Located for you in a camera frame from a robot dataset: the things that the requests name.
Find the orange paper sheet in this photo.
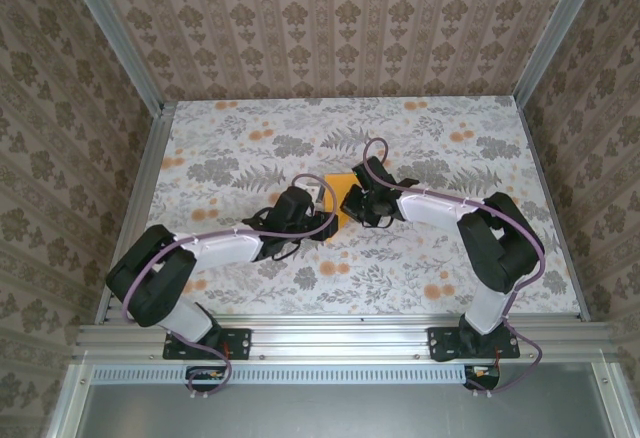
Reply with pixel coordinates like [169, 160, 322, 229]
[322, 172, 359, 245]

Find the grey sheet metal panel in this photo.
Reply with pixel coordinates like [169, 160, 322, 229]
[47, 362, 640, 438]

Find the floral patterned table cover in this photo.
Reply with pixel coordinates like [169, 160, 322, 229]
[122, 97, 584, 317]

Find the aluminium frame cross rail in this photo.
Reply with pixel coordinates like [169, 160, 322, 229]
[72, 322, 619, 359]

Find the grey slotted cable duct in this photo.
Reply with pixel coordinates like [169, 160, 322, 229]
[92, 363, 469, 380]

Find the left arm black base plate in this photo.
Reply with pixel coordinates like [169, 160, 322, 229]
[163, 326, 253, 361]

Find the aluminium table side rail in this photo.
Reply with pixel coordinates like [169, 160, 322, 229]
[514, 100, 591, 323]
[94, 102, 176, 324]

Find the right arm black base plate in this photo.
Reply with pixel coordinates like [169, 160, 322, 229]
[427, 326, 521, 362]

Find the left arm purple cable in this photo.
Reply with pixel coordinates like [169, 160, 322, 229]
[122, 172, 334, 402]

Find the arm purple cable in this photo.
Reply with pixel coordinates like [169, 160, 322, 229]
[122, 172, 334, 402]
[360, 137, 546, 399]

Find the black electronics board with wires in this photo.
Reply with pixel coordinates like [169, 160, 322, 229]
[185, 366, 227, 392]
[463, 365, 502, 392]

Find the aluminium frame post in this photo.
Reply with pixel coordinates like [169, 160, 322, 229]
[62, 0, 169, 117]
[512, 0, 601, 107]

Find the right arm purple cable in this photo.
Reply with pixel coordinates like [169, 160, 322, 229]
[360, 137, 546, 399]

